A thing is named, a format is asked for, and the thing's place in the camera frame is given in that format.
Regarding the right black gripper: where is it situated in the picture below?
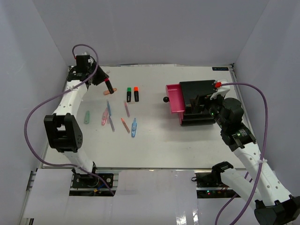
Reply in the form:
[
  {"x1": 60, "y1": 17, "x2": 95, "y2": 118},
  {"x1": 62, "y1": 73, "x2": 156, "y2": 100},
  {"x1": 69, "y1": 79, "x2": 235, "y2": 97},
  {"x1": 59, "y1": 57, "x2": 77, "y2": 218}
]
[{"x1": 189, "y1": 91, "x2": 227, "y2": 130}]

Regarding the red cap black marker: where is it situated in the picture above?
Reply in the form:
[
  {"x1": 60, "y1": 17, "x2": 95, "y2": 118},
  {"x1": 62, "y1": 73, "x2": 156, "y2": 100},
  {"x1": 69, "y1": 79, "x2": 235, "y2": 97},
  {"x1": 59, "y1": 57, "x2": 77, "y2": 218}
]
[{"x1": 105, "y1": 78, "x2": 114, "y2": 94}]

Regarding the black drawer organizer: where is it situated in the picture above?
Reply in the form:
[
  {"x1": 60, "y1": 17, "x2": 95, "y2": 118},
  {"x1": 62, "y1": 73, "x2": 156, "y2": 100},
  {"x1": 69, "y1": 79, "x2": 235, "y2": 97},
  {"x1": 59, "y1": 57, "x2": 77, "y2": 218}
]
[{"x1": 180, "y1": 80, "x2": 216, "y2": 127}]

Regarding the pink top drawer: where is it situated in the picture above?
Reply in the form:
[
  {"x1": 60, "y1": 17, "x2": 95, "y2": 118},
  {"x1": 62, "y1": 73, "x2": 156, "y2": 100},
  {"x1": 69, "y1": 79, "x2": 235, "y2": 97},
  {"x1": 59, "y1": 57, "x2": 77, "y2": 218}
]
[{"x1": 165, "y1": 83, "x2": 185, "y2": 114}]

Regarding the green cap black marker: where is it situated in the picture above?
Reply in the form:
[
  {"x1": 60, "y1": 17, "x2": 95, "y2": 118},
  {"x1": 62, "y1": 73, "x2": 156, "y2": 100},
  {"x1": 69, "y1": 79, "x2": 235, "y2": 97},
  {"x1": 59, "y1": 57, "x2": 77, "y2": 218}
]
[{"x1": 126, "y1": 87, "x2": 132, "y2": 102}]

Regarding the orange cap black marker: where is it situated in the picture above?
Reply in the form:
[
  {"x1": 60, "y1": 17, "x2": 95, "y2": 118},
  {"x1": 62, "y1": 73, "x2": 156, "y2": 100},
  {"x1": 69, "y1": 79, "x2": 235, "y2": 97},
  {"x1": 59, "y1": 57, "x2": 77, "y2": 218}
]
[{"x1": 134, "y1": 86, "x2": 139, "y2": 102}]

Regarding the pink purple highlighter pen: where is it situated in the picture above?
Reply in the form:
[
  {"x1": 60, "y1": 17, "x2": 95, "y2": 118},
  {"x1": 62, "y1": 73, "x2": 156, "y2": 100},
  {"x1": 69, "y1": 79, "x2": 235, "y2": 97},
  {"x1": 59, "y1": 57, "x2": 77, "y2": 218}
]
[{"x1": 124, "y1": 101, "x2": 130, "y2": 118}]

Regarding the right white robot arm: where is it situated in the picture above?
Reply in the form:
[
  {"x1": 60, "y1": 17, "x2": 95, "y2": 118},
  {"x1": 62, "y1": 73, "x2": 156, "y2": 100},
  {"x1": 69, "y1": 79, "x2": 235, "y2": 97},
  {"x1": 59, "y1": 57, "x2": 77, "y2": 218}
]
[{"x1": 192, "y1": 95, "x2": 300, "y2": 225}]

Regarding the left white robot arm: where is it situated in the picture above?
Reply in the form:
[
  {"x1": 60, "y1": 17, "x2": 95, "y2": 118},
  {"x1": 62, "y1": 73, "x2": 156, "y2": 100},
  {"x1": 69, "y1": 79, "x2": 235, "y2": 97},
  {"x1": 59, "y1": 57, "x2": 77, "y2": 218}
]
[{"x1": 44, "y1": 54, "x2": 114, "y2": 187}]

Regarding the pink correction tape pen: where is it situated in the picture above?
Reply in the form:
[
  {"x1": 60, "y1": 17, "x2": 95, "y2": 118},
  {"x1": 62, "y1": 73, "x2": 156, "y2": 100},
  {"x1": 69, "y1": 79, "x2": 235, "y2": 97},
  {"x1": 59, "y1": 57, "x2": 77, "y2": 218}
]
[{"x1": 101, "y1": 108, "x2": 108, "y2": 126}]

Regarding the blue corner label right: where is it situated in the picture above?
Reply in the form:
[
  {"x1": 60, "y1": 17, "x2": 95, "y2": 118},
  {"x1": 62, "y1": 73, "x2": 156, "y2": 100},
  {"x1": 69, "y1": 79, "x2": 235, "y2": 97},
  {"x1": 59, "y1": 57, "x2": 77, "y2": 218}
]
[{"x1": 212, "y1": 67, "x2": 229, "y2": 71}]

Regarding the green correction tape pen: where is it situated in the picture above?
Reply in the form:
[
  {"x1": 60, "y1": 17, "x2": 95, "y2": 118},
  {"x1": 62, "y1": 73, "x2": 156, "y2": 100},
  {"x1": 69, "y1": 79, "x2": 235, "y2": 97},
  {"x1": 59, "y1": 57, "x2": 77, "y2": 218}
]
[{"x1": 84, "y1": 111, "x2": 90, "y2": 124}]

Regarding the orange tip highlighter pen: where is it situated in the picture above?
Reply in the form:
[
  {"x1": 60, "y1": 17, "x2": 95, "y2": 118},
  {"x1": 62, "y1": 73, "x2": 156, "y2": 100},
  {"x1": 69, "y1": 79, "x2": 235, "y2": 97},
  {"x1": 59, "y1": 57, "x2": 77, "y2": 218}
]
[{"x1": 121, "y1": 118, "x2": 130, "y2": 134}]

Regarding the blue correction tape pen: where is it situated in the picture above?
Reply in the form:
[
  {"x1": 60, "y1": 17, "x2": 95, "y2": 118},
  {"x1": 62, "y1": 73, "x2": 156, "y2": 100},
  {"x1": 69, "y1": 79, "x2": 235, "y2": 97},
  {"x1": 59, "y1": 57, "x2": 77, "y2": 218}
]
[{"x1": 131, "y1": 118, "x2": 137, "y2": 138}]

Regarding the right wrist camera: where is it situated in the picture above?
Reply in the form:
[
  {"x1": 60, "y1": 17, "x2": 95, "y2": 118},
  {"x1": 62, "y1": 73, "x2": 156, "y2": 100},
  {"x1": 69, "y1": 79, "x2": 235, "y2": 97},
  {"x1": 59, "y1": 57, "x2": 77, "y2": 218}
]
[{"x1": 210, "y1": 81, "x2": 230, "y2": 100}]

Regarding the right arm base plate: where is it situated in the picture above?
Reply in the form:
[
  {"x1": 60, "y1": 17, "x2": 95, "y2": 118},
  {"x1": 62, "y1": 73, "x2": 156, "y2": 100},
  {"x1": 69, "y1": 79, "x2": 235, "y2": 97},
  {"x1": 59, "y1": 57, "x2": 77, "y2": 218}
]
[{"x1": 191, "y1": 172, "x2": 229, "y2": 189}]

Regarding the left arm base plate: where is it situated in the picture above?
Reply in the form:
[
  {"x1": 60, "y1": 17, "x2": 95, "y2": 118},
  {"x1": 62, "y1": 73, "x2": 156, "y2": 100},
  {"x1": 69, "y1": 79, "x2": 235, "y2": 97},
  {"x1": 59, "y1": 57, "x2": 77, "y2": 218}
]
[{"x1": 71, "y1": 173, "x2": 114, "y2": 188}]

